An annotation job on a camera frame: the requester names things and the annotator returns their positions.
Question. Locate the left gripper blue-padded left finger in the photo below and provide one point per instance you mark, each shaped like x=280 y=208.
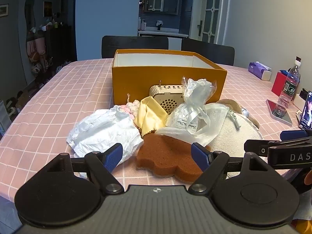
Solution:
x=100 y=167

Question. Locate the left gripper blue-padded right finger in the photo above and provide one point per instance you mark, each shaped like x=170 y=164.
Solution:
x=212 y=164

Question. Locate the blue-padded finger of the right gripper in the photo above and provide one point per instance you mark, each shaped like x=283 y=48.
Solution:
x=295 y=134
x=265 y=147

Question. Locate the white round plush cushion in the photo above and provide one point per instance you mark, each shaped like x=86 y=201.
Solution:
x=236 y=130

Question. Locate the white plastic bag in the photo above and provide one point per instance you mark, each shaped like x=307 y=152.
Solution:
x=103 y=129

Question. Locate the brown bear-shaped sponge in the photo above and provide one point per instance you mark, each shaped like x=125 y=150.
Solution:
x=166 y=156

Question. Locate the clear organza gift bag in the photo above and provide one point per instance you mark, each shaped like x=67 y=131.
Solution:
x=190 y=122

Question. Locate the pink fluffy item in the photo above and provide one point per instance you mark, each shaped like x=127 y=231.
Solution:
x=131 y=108

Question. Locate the yellow cloth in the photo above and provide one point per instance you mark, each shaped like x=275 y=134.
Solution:
x=151 y=116

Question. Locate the silver snack packet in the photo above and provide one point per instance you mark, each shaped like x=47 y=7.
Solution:
x=245 y=112

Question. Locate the brown plush toy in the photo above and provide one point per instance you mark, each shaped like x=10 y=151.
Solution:
x=234 y=106

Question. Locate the smartphone on stand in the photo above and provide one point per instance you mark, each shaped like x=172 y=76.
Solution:
x=306 y=117

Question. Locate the small mirror on table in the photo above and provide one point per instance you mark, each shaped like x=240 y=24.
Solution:
x=277 y=114

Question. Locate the clear water bottle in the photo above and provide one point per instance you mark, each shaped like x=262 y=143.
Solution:
x=290 y=87

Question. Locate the red box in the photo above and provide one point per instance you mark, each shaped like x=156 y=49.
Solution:
x=279 y=82

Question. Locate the purple tissue pack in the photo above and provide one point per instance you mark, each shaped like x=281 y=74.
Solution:
x=260 y=70

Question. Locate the perforated wooden speaker box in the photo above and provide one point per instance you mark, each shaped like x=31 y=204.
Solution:
x=168 y=96

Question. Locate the orange cardboard box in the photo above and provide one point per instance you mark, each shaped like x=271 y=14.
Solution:
x=135 y=71

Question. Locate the right black chair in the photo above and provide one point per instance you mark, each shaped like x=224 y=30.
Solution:
x=219 y=54

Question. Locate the black chair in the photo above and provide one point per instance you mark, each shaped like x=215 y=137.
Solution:
x=219 y=54
x=111 y=43

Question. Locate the left black chair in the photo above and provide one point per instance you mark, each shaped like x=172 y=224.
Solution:
x=111 y=43

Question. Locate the dark cluttered shelf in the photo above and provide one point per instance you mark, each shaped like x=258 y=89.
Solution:
x=50 y=46

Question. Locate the white glass-panel door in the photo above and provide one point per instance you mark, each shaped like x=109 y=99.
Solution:
x=209 y=20

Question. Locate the small framed wall picture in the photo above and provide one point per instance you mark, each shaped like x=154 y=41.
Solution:
x=4 y=10

